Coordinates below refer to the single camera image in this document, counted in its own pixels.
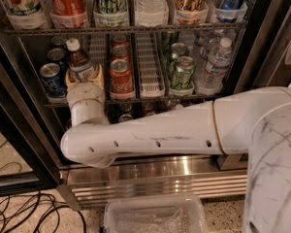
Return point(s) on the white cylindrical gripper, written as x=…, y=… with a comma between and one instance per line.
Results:
x=85, y=92

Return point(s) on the tea bottle with white cap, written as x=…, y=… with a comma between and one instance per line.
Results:
x=80, y=61

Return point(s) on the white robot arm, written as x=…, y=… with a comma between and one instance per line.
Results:
x=256, y=122

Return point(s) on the bottom shelf blue can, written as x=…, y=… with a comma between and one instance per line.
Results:
x=125, y=117

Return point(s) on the empty white shelf tray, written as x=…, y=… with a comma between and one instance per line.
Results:
x=151, y=79

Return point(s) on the open fridge door left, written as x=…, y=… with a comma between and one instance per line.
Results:
x=16, y=129

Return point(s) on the front clear water bottle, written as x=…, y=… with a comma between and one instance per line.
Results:
x=210, y=78

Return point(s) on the clear water bottle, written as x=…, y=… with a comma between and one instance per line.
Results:
x=210, y=78
x=204, y=40

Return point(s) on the rear clear water bottle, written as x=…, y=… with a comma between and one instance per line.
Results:
x=204, y=40

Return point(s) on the front blue pepsi can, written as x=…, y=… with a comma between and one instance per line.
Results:
x=52, y=79

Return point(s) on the blue pepsi can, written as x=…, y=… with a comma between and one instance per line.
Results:
x=58, y=42
x=52, y=79
x=58, y=56

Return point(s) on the front red coca-cola can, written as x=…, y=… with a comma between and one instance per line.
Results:
x=121, y=77

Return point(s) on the red coca-cola can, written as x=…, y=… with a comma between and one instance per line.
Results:
x=120, y=40
x=120, y=52
x=121, y=77

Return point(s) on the rear blue pepsi can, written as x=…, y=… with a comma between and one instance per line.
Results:
x=58, y=42

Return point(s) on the rear red coca-cola can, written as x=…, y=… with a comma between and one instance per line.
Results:
x=120, y=40

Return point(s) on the front green lacroix can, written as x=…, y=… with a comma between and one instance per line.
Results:
x=183, y=73

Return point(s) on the clear plastic bin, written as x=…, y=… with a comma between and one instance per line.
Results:
x=177, y=213

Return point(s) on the right fridge door frame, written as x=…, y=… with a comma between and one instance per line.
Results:
x=264, y=57

